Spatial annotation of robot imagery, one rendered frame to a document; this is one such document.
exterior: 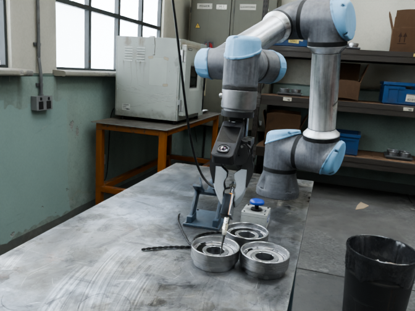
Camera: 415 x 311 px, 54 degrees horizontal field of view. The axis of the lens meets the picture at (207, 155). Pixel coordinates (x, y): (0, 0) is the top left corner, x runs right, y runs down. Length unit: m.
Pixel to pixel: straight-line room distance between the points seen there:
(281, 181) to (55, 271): 0.80
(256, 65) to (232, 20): 3.95
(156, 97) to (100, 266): 2.40
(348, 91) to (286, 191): 2.99
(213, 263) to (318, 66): 0.69
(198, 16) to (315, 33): 3.71
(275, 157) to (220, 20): 3.55
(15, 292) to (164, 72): 2.50
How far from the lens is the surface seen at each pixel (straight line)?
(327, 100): 1.29
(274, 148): 1.38
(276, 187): 1.39
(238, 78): 0.84
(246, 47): 0.84
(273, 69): 0.93
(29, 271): 0.91
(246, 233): 1.03
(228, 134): 0.83
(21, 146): 2.71
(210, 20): 4.85
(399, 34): 4.40
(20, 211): 2.81
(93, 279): 0.85
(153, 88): 3.19
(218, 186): 0.89
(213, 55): 1.00
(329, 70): 1.27
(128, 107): 3.30
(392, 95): 4.39
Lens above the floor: 1.21
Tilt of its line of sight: 12 degrees down
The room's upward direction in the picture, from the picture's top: 4 degrees clockwise
